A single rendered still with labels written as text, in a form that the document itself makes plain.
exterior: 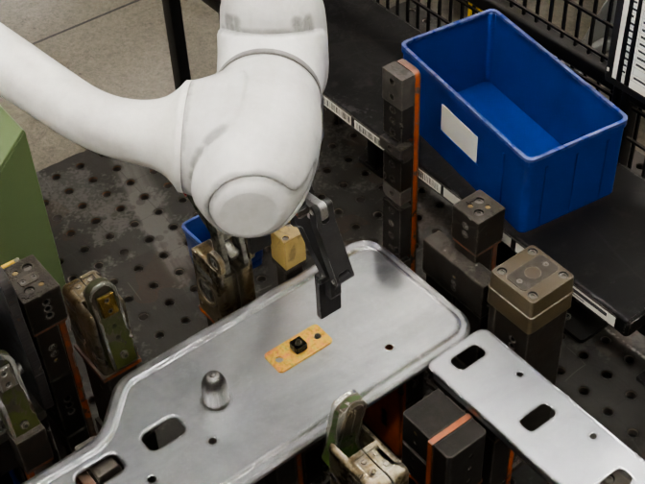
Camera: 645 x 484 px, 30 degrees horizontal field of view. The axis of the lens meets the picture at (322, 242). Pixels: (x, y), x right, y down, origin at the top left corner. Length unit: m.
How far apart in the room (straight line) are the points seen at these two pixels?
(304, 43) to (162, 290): 0.96
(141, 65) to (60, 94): 2.60
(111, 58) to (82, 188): 1.56
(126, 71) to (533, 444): 2.49
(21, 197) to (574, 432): 0.90
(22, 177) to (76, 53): 1.99
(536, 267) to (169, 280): 0.73
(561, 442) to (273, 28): 0.61
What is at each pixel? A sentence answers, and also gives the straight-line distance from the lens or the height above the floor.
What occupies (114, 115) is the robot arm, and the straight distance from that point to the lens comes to 1.08.
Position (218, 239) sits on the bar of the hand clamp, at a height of 1.10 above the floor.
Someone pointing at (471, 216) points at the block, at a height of 1.08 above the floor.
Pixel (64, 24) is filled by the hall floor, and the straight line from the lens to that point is 3.95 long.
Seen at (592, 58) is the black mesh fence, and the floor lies 1.16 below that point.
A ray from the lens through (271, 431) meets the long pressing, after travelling 1.44.
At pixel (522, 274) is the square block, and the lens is 1.53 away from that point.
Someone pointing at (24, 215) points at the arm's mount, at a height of 0.91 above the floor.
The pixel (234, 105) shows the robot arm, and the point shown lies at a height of 1.52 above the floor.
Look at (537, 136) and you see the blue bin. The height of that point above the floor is 1.03.
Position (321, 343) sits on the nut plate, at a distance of 1.52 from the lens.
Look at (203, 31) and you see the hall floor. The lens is 3.83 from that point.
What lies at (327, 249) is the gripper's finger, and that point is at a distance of 1.29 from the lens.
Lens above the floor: 2.16
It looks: 45 degrees down
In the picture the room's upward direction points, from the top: 3 degrees counter-clockwise
